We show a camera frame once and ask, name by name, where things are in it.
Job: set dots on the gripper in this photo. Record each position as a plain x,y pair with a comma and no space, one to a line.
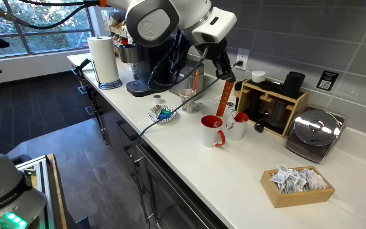
217,52

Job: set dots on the orange packet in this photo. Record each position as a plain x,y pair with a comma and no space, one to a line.
195,79
224,97

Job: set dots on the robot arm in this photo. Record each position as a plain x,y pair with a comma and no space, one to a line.
157,22

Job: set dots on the white mug with red inside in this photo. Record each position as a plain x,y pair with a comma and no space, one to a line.
238,130

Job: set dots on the blue green packet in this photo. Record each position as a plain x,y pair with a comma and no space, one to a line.
164,114

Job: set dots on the white tea bag packet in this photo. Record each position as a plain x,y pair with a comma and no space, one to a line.
154,111

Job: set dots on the silver metal box appliance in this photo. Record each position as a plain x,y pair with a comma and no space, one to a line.
189,81

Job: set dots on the white round cup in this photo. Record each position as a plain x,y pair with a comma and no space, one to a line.
258,76

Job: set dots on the white paper card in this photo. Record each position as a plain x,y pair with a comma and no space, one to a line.
216,101

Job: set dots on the black coffee machine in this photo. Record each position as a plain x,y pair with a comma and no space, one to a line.
162,57

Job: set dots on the patterned paper cup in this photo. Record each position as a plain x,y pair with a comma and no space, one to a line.
187,103

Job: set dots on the small coffee pod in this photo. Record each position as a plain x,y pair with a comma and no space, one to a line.
157,99

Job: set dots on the black cylinder container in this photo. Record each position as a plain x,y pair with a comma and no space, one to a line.
293,83

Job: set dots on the patterned small plate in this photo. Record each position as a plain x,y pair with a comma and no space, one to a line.
167,118

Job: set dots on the black coffee scoop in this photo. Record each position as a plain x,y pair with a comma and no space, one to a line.
260,125

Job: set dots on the glass coffee press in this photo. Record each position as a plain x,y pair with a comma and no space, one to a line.
277,114

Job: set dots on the wooden coffee organizer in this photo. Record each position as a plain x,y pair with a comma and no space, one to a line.
292,109

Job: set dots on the wooden condiment rack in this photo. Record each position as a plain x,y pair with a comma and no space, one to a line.
117,28

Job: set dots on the black code sign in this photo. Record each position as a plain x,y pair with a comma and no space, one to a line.
327,80

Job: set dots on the paper towel roll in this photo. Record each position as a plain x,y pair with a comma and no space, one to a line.
103,58

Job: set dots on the silver round lid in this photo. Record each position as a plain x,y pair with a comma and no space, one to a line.
316,127

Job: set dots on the clear coffee bean container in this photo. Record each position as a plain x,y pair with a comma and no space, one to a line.
307,151

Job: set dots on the black clamp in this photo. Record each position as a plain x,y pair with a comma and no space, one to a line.
82,66

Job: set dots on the heap of white packets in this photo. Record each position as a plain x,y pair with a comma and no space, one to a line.
300,181

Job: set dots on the wooden tray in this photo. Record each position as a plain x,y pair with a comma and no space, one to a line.
297,198

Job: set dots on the window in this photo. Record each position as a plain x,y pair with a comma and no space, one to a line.
43,35

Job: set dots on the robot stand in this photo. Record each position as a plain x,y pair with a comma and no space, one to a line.
51,187

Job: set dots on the white wall socket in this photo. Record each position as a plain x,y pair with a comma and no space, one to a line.
244,54

